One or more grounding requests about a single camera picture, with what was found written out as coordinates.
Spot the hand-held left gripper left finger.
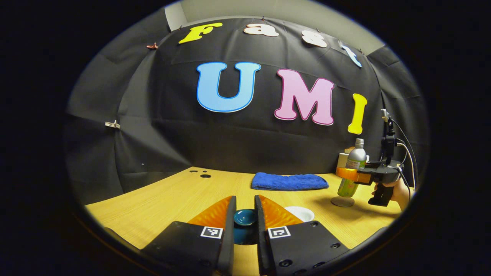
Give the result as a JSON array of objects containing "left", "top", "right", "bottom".
[{"left": 142, "top": 195, "right": 237, "bottom": 276}]

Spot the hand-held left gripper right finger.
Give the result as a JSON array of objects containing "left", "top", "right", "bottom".
[{"left": 254, "top": 194, "right": 350, "bottom": 276}]

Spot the dark blue teacup lid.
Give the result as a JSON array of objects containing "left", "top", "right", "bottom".
[{"left": 233, "top": 209, "right": 258, "bottom": 245}]

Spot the silver green label water bottle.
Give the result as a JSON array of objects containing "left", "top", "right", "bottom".
[{"left": 337, "top": 138, "right": 367, "bottom": 198}]

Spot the round brown coaster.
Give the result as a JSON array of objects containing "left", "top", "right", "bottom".
[{"left": 331, "top": 196, "right": 356, "bottom": 208}]

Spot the white toaster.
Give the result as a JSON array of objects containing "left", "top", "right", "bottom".
[{"left": 337, "top": 152, "right": 370, "bottom": 169}]

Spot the blue folded towel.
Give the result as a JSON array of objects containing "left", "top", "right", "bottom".
[{"left": 251, "top": 172, "right": 330, "bottom": 191}]

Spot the black backdrop cloth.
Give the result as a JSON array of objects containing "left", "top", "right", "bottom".
[{"left": 64, "top": 15, "right": 429, "bottom": 204}]

